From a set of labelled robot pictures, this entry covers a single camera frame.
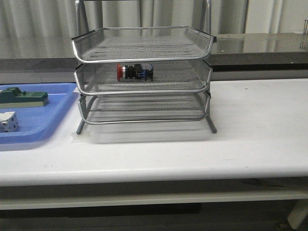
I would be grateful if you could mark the red emergency stop button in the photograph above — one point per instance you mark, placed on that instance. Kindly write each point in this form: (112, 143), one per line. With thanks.
(136, 72)

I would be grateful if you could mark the silver mesh tray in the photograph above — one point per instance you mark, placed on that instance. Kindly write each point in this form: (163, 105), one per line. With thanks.
(130, 44)
(111, 109)
(169, 77)

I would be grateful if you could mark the silver mesh bottom tray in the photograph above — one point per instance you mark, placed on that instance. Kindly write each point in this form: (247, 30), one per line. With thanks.
(111, 109)

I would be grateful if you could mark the silver mesh top tray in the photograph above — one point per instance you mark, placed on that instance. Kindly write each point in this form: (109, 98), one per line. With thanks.
(130, 44)

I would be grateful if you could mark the blue plastic tray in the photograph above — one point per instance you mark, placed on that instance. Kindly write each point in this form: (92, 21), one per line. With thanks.
(38, 123)

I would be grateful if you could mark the green terminal block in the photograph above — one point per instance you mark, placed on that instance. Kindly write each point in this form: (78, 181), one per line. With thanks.
(13, 97)

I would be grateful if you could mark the white grey cube block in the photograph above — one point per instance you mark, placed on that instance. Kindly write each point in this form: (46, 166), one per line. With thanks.
(8, 122)

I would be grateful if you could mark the dark stone counter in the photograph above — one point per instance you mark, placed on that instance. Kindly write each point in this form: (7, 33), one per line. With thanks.
(229, 52)

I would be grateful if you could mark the grey metal rack frame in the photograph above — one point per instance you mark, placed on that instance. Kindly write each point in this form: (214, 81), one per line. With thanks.
(208, 118)

